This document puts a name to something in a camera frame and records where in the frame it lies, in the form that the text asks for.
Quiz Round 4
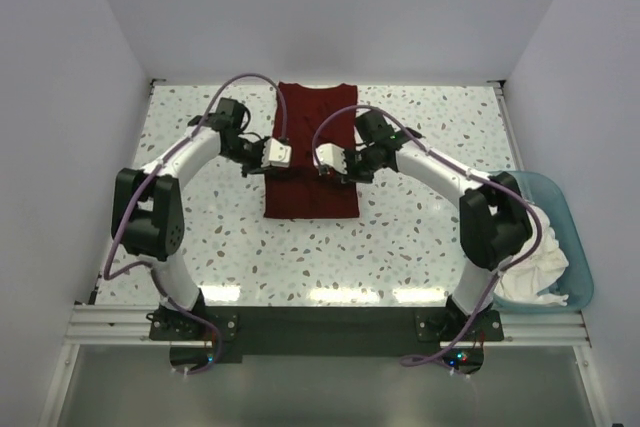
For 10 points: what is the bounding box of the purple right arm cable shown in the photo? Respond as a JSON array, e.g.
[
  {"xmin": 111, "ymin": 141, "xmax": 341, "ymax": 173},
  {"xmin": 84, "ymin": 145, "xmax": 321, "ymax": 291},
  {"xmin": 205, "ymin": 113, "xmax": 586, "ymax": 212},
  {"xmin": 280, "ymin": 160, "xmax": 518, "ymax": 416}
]
[{"xmin": 311, "ymin": 104, "xmax": 546, "ymax": 366}]

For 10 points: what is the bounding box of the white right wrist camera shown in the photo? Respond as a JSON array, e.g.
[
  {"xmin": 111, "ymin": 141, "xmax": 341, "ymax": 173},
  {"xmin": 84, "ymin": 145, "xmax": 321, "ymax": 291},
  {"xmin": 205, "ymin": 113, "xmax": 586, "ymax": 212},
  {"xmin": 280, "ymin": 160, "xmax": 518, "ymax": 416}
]
[{"xmin": 314, "ymin": 143, "xmax": 350, "ymax": 176}]

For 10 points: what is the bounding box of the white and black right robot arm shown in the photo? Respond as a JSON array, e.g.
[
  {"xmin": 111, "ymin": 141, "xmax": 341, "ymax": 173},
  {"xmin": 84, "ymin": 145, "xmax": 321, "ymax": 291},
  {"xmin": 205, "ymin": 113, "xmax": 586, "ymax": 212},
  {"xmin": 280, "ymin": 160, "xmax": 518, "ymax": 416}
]
[{"xmin": 313, "ymin": 109, "xmax": 540, "ymax": 340}]

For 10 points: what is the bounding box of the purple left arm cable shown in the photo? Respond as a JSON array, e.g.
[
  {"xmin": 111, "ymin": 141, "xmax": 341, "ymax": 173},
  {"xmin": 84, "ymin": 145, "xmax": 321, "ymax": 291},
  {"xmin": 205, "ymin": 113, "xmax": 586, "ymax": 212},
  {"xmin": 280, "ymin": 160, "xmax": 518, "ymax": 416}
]
[{"xmin": 103, "ymin": 72, "xmax": 290, "ymax": 376}]

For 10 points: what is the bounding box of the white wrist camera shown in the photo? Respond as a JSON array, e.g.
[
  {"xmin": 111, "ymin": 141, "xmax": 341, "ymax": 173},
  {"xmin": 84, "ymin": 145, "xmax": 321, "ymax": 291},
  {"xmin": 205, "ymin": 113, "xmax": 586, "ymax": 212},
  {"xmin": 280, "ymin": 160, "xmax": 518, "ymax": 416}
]
[
  {"xmin": 262, "ymin": 138, "xmax": 292, "ymax": 168},
  {"xmin": 314, "ymin": 143, "xmax": 350, "ymax": 176}
]

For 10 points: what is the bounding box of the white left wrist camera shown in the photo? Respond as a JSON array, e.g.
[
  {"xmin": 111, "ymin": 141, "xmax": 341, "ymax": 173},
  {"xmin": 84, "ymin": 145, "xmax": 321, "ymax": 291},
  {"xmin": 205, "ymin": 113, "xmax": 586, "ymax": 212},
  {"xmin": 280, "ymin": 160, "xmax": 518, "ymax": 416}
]
[{"xmin": 262, "ymin": 138, "xmax": 292, "ymax": 168}]

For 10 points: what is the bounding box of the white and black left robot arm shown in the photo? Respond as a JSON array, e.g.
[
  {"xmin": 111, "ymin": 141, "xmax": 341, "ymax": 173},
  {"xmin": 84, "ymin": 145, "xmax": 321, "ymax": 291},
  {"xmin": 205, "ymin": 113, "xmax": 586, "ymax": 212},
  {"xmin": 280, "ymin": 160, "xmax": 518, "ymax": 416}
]
[{"xmin": 103, "ymin": 98, "xmax": 271, "ymax": 339}]

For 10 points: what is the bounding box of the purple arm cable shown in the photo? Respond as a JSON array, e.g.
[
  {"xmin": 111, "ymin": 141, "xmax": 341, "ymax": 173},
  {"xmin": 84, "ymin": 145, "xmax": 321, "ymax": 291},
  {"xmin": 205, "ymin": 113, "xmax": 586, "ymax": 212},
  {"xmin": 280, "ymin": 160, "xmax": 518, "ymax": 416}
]
[
  {"xmin": 103, "ymin": 72, "xmax": 290, "ymax": 376},
  {"xmin": 311, "ymin": 104, "xmax": 546, "ymax": 366}
]

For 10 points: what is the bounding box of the white crumpled t-shirt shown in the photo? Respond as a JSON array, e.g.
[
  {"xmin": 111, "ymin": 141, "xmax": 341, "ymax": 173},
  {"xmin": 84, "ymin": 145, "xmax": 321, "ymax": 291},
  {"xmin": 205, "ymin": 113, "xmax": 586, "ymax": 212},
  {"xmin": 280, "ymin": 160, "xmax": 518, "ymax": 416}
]
[{"xmin": 494, "ymin": 205, "xmax": 569, "ymax": 307}]

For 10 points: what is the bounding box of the aluminium extrusion rail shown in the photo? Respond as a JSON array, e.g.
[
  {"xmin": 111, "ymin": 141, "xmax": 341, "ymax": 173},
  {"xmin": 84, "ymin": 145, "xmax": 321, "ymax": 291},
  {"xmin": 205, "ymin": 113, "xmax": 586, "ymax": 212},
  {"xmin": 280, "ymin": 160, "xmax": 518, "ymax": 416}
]
[{"xmin": 39, "ymin": 305, "xmax": 611, "ymax": 426}]

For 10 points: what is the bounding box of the translucent blue plastic basket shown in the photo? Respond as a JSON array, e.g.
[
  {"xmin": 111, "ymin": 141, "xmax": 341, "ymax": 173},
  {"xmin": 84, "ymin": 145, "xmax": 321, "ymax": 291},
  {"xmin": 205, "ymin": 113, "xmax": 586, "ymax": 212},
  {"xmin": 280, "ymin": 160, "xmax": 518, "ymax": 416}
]
[{"xmin": 494, "ymin": 171, "xmax": 594, "ymax": 314}]

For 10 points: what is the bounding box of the dark red t-shirt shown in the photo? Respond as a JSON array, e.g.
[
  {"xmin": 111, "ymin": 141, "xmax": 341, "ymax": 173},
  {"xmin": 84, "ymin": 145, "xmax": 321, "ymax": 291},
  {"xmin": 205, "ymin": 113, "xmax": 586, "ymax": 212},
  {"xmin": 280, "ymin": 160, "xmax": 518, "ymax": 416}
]
[{"xmin": 264, "ymin": 82, "xmax": 360, "ymax": 220}]

